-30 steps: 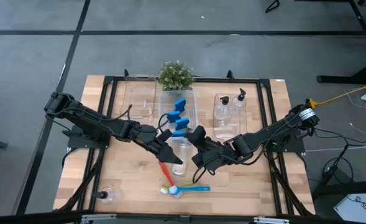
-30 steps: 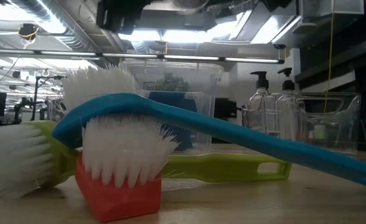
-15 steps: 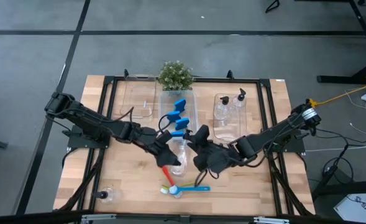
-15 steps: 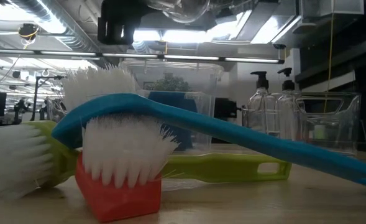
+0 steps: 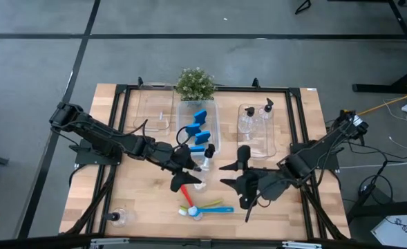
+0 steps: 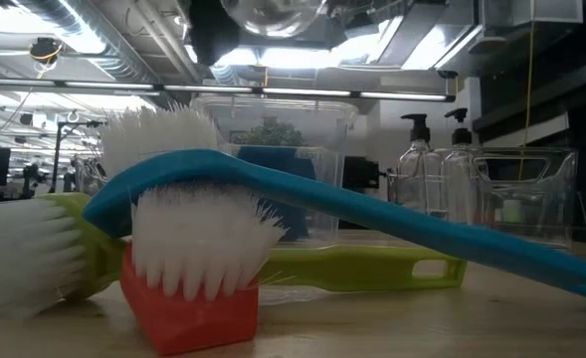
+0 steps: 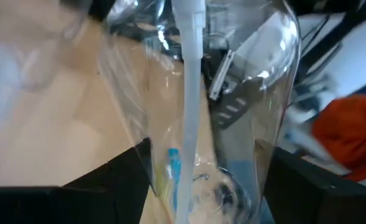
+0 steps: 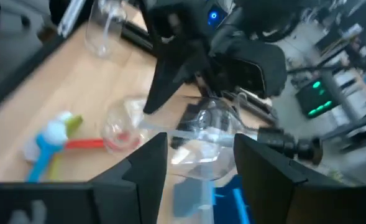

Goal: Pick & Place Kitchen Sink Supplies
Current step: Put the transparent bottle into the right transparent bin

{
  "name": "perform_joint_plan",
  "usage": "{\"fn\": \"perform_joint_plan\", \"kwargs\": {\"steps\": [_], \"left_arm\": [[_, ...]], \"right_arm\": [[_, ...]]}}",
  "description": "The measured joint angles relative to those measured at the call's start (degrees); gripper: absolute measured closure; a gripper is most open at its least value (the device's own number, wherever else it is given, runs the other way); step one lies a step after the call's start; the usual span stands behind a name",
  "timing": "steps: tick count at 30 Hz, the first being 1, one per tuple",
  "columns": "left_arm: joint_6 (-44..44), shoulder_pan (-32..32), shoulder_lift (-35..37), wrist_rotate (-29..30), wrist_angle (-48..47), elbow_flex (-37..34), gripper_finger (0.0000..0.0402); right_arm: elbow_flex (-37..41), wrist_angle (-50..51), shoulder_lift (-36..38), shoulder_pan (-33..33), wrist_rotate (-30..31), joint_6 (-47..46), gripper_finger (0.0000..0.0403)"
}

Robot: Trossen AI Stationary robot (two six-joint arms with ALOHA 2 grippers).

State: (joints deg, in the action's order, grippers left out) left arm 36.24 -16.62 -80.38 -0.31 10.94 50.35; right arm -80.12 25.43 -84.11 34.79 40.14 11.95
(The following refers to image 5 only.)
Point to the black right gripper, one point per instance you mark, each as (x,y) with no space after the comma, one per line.
(251,183)

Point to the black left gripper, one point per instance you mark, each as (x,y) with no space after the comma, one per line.
(172,159)

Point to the red dish brush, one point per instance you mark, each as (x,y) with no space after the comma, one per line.
(186,195)

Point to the blue kitchen sponge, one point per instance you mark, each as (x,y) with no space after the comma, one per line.
(197,149)
(200,117)
(202,137)
(192,129)

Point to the green dish brush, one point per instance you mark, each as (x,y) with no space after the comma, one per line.
(213,202)

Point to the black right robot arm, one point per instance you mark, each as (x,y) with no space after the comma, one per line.
(320,147)

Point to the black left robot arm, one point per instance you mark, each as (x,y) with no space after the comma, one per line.
(96,130)

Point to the clear plastic tray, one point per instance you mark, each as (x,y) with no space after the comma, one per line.
(258,148)
(154,103)

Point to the blue dish brush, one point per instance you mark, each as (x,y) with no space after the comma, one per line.
(220,209)

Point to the clear plastic bin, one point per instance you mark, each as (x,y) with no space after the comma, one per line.
(213,114)

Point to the white-flowered potted plant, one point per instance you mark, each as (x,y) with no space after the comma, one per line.
(195,84)

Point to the black floor stand base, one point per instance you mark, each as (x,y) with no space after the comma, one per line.
(389,208)

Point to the white printed board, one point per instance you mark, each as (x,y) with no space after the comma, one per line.
(400,233)

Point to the black aluminium table frame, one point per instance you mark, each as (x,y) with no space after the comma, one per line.
(241,89)

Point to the black frame clamp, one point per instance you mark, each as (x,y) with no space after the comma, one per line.
(140,82)
(256,83)

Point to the silver metal bracket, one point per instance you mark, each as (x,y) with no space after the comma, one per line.
(110,241)
(301,245)

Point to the black desk leg frame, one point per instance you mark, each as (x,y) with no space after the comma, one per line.
(372,89)

